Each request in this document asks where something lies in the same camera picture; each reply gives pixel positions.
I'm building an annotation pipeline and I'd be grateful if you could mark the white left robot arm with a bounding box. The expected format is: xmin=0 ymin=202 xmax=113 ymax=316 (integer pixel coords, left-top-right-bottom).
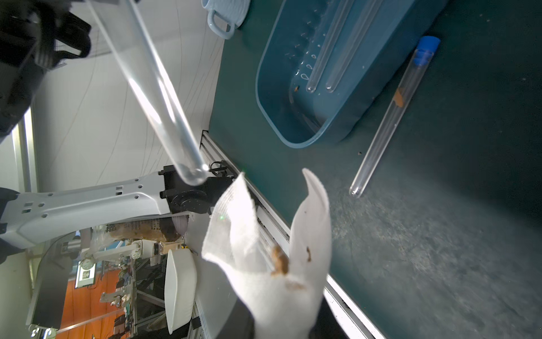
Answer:
xmin=1 ymin=1 xmax=232 ymax=256

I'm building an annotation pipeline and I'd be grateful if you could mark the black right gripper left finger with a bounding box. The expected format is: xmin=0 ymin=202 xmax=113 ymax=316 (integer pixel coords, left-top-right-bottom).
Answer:
xmin=217 ymin=299 xmax=255 ymax=339

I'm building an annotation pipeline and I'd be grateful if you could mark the clear test tube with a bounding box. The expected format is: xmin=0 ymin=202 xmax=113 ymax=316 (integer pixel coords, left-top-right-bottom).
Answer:
xmin=349 ymin=35 xmax=441 ymax=198
xmin=306 ymin=0 xmax=354 ymax=93

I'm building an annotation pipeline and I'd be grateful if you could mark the test tube with blue cap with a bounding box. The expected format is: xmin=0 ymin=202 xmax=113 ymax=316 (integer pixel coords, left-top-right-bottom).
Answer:
xmin=86 ymin=1 xmax=208 ymax=186

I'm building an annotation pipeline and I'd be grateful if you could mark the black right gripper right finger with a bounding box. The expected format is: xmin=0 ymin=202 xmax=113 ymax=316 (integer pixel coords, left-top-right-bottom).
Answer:
xmin=311 ymin=298 xmax=348 ymax=339

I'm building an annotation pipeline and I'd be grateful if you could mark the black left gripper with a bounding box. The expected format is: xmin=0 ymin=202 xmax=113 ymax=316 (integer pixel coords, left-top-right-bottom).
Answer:
xmin=1 ymin=1 xmax=92 ymax=138

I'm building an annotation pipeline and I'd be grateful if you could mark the blue translucent plastic container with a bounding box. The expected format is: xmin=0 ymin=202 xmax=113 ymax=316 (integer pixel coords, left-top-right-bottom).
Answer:
xmin=255 ymin=1 xmax=446 ymax=148

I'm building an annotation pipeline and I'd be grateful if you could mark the light blue ribbed mug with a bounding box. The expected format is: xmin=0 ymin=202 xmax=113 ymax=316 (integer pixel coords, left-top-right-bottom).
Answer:
xmin=201 ymin=0 xmax=251 ymax=40

